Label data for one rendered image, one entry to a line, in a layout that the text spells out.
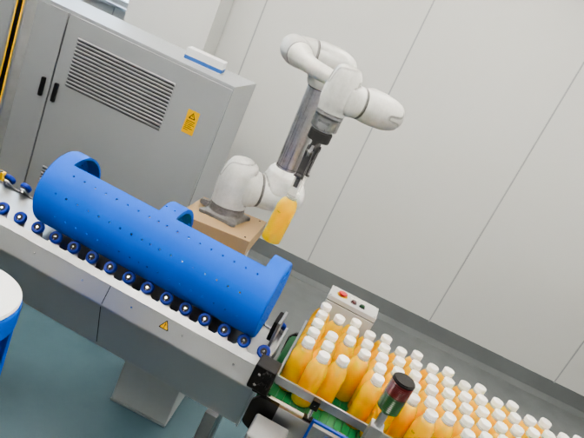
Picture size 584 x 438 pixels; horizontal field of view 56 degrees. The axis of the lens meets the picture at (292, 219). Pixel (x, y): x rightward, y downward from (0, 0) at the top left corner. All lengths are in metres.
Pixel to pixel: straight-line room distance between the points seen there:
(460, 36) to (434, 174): 1.03
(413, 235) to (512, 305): 0.99
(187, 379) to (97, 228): 0.61
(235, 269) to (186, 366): 0.41
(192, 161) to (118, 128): 0.50
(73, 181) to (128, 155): 1.62
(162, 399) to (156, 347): 0.83
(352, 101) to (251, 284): 0.65
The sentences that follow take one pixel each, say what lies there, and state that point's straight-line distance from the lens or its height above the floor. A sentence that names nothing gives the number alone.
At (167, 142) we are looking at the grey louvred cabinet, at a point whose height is 0.97.
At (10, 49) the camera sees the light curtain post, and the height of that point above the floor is 1.37.
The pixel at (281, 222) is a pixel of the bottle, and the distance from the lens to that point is 1.83.
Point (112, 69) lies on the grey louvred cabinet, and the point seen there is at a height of 1.23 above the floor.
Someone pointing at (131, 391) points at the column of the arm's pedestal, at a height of 0.10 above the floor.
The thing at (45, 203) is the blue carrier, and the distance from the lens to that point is 2.02.
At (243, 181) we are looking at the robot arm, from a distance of 2.34.
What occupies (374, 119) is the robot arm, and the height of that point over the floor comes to 1.78.
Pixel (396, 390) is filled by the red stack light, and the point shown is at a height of 1.24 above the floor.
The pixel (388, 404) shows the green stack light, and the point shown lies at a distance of 1.53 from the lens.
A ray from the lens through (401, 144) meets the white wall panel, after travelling 4.45.
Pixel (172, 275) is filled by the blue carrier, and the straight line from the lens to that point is 1.84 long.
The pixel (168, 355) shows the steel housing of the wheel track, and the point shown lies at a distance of 2.00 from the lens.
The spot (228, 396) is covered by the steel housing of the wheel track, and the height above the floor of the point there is 0.74.
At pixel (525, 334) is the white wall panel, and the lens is 5.04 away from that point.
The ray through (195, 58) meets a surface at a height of 1.48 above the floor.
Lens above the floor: 1.97
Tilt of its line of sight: 19 degrees down
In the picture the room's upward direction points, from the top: 25 degrees clockwise
